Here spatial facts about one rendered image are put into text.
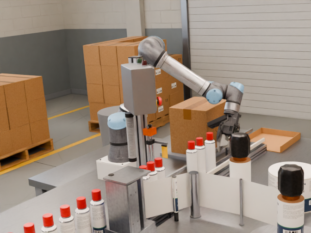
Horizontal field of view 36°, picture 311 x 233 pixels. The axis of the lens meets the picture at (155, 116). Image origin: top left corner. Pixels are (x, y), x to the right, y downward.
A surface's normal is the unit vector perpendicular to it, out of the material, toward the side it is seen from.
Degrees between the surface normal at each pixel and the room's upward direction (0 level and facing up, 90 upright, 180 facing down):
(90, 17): 90
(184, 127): 90
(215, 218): 0
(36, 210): 0
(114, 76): 90
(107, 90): 90
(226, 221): 0
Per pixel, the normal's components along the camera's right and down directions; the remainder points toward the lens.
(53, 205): -0.06, -0.97
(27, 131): 0.82, 0.10
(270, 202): -0.69, 0.22
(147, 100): 0.30, 0.22
